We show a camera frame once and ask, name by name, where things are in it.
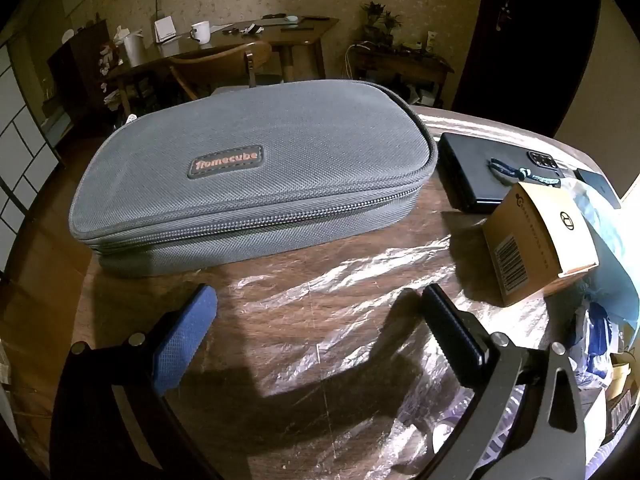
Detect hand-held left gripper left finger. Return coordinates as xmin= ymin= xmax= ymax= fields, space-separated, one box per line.
xmin=50 ymin=284 xmax=222 ymax=480

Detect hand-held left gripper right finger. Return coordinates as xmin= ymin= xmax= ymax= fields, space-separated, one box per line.
xmin=415 ymin=283 xmax=587 ymax=480

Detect brown cardboard box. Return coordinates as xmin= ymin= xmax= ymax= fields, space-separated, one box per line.
xmin=481 ymin=181 xmax=600 ymax=308

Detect black flat box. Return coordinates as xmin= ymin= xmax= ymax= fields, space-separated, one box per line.
xmin=437 ymin=132 xmax=532 ymax=214

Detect light blue plastic bag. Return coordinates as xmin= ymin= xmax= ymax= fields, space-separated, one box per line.
xmin=564 ymin=179 xmax=640 ymax=332

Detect grey zippered fabric case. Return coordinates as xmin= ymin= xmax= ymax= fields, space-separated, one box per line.
xmin=68 ymin=79 xmax=436 ymax=278

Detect plain dark smartphone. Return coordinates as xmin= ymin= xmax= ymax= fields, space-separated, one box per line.
xmin=574 ymin=167 xmax=622 ymax=210

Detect paper panel sliding door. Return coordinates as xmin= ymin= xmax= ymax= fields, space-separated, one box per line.
xmin=0 ymin=42 xmax=67 ymax=273

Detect dark wooden side table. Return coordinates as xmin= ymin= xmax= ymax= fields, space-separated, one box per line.
xmin=347 ymin=41 xmax=456 ymax=109

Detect wooden chair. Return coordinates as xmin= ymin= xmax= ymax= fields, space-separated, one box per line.
xmin=167 ymin=40 xmax=275 ymax=103

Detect dark wooden cabinet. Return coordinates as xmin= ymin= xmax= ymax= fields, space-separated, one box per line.
xmin=46 ymin=19 xmax=124 ymax=128

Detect wooden desk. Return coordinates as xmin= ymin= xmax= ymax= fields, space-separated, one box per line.
xmin=106 ymin=15 xmax=341 ymax=113

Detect white cylindrical container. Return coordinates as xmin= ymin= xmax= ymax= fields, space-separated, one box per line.
xmin=122 ymin=32 xmax=147 ymax=67

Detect dark door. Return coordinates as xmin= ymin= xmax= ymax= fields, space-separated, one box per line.
xmin=450 ymin=0 xmax=604 ymax=139

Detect white notepad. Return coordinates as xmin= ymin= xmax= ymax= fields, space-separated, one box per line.
xmin=153 ymin=16 xmax=177 ymax=44

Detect potted plants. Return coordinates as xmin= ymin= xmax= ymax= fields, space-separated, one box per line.
xmin=360 ymin=1 xmax=404 ymax=45

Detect blue braided phone lanyard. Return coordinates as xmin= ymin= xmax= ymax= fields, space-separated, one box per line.
xmin=487 ymin=157 xmax=563 ymax=189

